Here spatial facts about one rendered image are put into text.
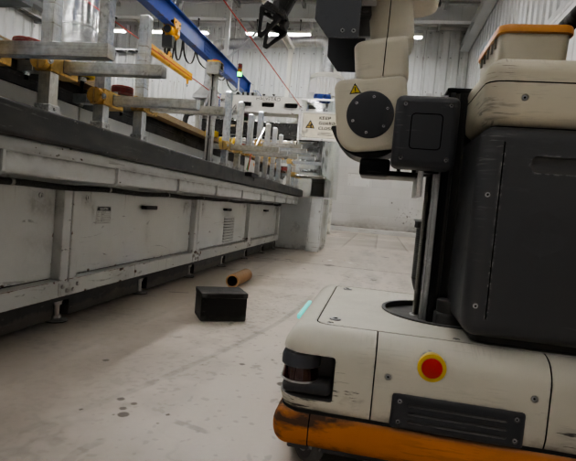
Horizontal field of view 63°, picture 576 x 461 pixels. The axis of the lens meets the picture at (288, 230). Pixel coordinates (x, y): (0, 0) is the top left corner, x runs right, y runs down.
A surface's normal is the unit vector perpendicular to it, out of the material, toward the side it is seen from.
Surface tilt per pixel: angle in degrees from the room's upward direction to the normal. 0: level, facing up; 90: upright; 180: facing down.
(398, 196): 90
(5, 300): 90
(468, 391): 90
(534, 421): 90
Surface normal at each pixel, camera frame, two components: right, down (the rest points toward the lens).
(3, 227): 0.98, 0.10
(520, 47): -0.19, 0.07
